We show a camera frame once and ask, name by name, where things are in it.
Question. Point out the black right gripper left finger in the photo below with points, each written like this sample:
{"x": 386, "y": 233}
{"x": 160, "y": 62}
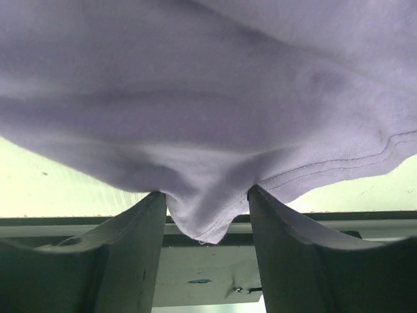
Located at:
{"x": 111, "y": 268}

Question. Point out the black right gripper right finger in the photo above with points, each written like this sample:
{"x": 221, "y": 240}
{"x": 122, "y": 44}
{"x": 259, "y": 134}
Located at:
{"x": 307, "y": 267}

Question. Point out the lavender purple t-shirt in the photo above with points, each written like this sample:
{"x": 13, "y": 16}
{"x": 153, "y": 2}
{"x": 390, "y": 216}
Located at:
{"x": 202, "y": 100}

